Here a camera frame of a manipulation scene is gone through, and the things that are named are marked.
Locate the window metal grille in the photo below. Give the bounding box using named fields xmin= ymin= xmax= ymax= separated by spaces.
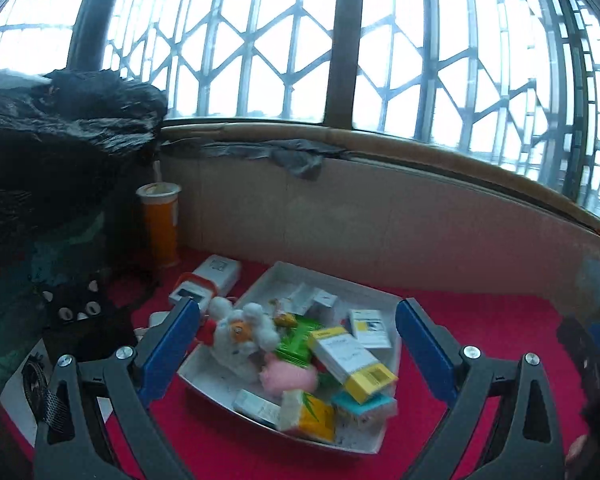
xmin=0 ymin=0 xmax=600 ymax=218

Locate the white box with orange lid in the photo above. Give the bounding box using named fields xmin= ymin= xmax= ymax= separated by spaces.
xmin=169 ymin=255 xmax=242 ymax=313

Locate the omeprazole medicine box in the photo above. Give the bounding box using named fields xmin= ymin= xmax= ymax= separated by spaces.
xmin=349 ymin=309 xmax=391 ymax=350

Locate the yellow tissue pack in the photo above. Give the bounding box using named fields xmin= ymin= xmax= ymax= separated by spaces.
xmin=276 ymin=389 xmax=336 ymax=443

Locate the yellow white Glucophage box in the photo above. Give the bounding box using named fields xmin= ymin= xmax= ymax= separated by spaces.
xmin=308 ymin=326 xmax=398 ymax=404

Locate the white storage tray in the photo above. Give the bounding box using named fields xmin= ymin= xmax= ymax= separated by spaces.
xmin=178 ymin=262 xmax=400 ymax=455

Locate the black plastic bag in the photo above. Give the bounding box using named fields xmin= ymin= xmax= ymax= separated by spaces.
xmin=0 ymin=70 xmax=168 ymax=224

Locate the pink fluffy plush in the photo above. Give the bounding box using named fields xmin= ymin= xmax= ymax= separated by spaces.
xmin=259 ymin=353 xmax=318 ymax=396

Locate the orange drink cup with straw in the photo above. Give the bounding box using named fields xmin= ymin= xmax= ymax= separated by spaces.
xmin=136 ymin=159 xmax=182 ymax=268

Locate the red green elf hat plush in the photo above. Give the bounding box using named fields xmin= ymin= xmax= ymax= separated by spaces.
xmin=196 ymin=318 xmax=218 ymax=347

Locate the green snack packet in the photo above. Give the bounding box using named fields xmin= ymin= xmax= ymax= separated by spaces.
xmin=275 ymin=315 xmax=323 ymax=367

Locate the small white medicine box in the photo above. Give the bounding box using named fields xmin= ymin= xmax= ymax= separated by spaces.
xmin=308 ymin=288 xmax=338 ymax=326

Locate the grey cloth on sill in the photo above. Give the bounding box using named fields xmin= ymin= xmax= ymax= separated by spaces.
xmin=159 ymin=138 xmax=351 ymax=181

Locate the red yellow snack packet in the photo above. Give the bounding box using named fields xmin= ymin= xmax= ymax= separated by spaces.
xmin=272 ymin=306 xmax=298 ymax=328

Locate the blue white nasal drops box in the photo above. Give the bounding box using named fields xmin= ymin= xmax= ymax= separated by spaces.
xmin=330 ymin=391 xmax=398 ymax=427

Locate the grey long medicine box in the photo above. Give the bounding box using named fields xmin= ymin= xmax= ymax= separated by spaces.
xmin=233 ymin=389 xmax=280 ymax=428

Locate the white fluffy chicken plush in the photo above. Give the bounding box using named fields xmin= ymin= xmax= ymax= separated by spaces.
xmin=207 ymin=297 xmax=280 ymax=384

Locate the black cat plush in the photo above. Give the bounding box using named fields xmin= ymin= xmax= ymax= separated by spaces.
xmin=38 ymin=274 xmax=137 ymax=363

